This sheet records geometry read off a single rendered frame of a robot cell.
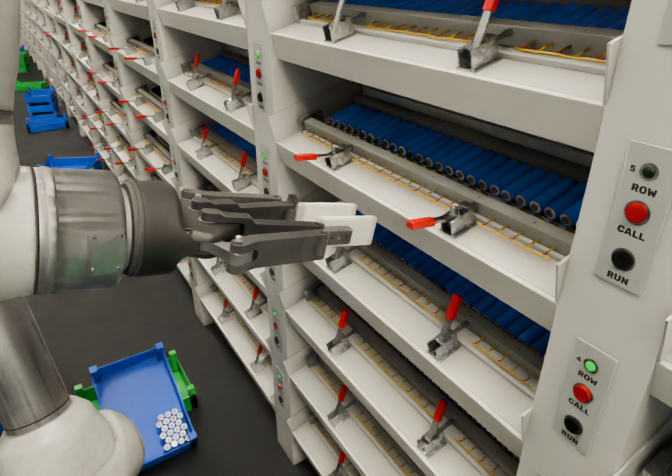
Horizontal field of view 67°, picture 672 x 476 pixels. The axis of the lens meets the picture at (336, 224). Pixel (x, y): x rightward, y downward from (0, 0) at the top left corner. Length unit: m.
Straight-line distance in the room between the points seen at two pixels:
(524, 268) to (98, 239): 0.41
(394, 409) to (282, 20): 0.69
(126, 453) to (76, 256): 0.68
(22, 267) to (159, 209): 0.09
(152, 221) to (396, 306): 0.50
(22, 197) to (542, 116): 0.42
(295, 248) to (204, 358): 1.43
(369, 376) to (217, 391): 0.83
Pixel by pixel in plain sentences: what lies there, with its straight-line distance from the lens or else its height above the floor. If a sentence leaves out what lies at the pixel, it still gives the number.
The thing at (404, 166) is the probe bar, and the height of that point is 0.94.
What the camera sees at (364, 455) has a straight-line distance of 1.10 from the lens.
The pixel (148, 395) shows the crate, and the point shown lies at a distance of 1.63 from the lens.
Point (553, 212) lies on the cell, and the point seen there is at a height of 0.94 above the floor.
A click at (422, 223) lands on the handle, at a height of 0.93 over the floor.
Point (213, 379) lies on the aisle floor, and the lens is 1.75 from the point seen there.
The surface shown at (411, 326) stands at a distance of 0.77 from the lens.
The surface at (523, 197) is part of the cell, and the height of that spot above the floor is 0.94.
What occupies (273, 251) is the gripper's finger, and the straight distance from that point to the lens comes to 0.41.
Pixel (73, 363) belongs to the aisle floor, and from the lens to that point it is 1.97.
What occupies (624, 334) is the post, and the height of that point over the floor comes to 0.90.
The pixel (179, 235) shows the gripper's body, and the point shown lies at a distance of 0.39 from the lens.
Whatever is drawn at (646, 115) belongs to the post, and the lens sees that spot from 0.45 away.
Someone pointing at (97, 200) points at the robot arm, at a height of 1.05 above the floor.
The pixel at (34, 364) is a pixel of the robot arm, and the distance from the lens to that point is 0.96.
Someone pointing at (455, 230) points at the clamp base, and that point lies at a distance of 0.62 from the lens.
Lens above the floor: 1.19
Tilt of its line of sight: 27 degrees down
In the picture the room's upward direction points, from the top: straight up
